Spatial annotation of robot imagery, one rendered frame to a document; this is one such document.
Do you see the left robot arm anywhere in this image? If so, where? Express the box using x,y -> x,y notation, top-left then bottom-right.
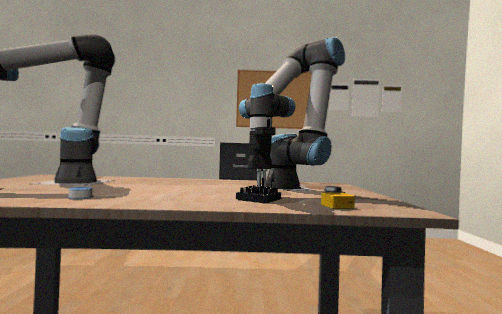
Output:
239,37 -> 345,189

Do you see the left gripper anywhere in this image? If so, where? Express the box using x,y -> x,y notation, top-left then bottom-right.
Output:
248,117 -> 276,188

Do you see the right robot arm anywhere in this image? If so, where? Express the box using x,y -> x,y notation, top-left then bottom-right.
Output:
0,35 -> 115,184

